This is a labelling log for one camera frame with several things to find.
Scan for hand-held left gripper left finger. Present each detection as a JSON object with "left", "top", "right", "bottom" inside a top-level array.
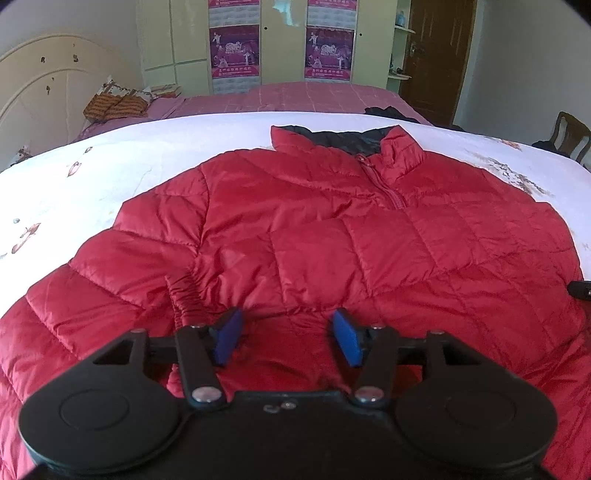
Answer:
[{"left": 92, "top": 307, "right": 245, "bottom": 411}]

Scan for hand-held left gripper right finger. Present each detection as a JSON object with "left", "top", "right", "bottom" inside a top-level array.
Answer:
[{"left": 327, "top": 308, "right": 486, "bottom": 411}]

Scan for red puffer jacket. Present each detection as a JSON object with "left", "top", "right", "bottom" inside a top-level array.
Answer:
[{"left": 0, "top": 124, "right": 591, "bottom": 480}]

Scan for dark clothes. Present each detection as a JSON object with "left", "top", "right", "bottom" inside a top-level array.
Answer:
[{"left": 364, "top": 106, "right": 422, "bottom": 124}]

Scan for wooden chair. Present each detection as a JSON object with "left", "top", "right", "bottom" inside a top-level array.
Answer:
[{"left": 531, "top": 111, "right": 591, "bottom": 168}]

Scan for white floral bedsheet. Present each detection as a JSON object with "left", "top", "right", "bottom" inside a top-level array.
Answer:
[{"left": 0, "top": 111, "right": 591, "bottom": 261}]

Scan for pink checkered bedsheet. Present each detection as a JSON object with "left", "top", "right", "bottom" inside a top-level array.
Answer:
[{"left": 69, "top": 82, "right": 435, "bottom": 141}]

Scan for folded cloth pile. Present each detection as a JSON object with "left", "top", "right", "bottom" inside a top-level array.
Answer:
[{"left": 144, "top": 83, "right": 186, "bottom": 100}]

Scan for brown patterned pillow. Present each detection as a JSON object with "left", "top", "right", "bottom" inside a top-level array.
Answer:
[{"left": 83, "top": 78, "right": 155, "bottom": 123}]

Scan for brown wooden door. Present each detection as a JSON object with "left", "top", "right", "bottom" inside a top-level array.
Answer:
[{"left": 399, "top": 0, "right": 478, "bottom": 128}]

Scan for pale green wardrobe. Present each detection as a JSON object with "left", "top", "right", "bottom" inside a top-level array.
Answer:
[{"left": 136, "top": 0, "right": 416, "bottom": 96}]

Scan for cream wooden headboard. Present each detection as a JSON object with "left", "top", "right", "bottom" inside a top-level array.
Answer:
[{"left": 0, "top": 34, "right": 141, "bottom": 171}]

